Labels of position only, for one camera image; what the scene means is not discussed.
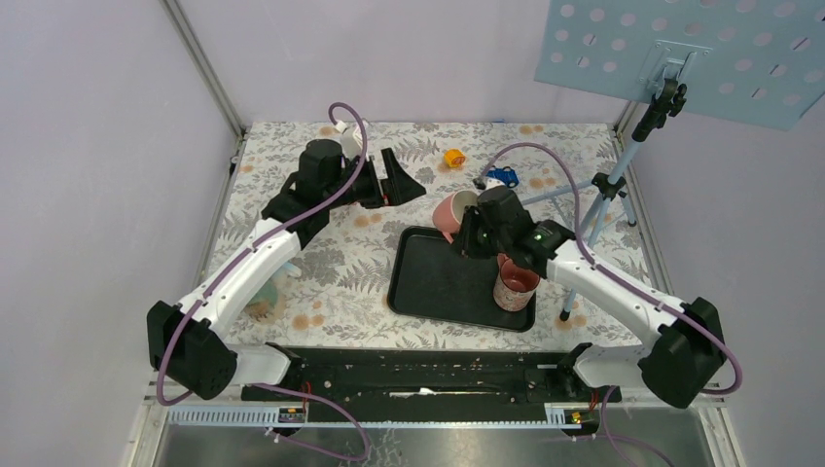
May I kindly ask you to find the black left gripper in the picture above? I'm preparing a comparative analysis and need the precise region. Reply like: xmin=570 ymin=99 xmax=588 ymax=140
xmin=324 ymin=147 xmax=425 ymax=209

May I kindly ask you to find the light blue perforated board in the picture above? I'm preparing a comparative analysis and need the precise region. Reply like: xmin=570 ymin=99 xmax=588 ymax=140
xmin=534 ymin=0 xmax=824 ymax=130

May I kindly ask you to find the beige teal ceramic mug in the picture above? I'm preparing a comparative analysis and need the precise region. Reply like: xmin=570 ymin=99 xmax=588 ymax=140
xmin=243 ymin=280 xmax=283 ymax=323

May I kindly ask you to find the light blue tripod stand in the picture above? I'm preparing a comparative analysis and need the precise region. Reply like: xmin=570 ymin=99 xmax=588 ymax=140
xmin=515 ymin=77 xmax=689 ymax=322

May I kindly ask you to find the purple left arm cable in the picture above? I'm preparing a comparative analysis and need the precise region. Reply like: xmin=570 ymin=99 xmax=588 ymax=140
xmin=156 ymin=101 xmax=373 ymax=463

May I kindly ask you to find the blue toy car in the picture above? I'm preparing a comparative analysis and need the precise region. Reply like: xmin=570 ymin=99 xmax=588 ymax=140
xmin=486 ymin=166 xmax=520 ymax=189

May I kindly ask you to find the black plastic tray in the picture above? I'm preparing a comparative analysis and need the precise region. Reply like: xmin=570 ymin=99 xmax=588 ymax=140
xmin=387 ymin=226 xmax=536 ymax=333

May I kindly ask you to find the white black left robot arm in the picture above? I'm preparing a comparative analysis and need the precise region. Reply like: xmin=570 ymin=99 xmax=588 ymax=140
xmin=146 ymin=139 xmax=426 ymax=400

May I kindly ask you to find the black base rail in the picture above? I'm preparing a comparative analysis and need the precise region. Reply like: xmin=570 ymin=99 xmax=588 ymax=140
xmin=281 ymin=346 xmax=622 ymax=423

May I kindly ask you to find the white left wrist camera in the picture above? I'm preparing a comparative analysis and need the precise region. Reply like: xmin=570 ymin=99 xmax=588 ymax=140
xmin=335 ymin=121 xmax=364 ymax=159

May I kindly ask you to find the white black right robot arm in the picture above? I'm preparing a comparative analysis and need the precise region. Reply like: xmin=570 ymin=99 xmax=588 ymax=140
xmin=452 ymin=187 xmax=731 ymax=409

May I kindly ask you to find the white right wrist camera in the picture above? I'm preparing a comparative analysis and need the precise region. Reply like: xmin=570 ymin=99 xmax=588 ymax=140
xmin=473 ymin=176 xmax=507 ymax=193

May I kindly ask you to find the floral patterned tablecloth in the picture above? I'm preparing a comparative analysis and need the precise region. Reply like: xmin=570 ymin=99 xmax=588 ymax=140
xmin=226 ymin=123 xmax=636 ymax=351

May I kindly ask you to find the salmon pink ceramic mug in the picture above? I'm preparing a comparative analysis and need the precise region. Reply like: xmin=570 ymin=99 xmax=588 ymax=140
xmin=431 ymin=190 xmax=478 ymax=243

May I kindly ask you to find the blue white ceramic mug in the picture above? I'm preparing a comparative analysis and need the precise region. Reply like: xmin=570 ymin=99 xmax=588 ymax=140
xmin=281 ymin=262 xmax=302 ymax=278

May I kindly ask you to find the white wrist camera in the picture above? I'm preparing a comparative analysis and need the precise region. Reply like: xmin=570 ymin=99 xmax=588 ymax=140
xmin=335 ymin=121 xmax=364 ymax=159
xmin=473 ymin=176 xmax=507 ymax=193

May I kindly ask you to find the small orange toy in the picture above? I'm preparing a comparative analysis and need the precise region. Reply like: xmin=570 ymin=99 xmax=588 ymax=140
xmin=443 ymin=149 xmax=467 ymax=169

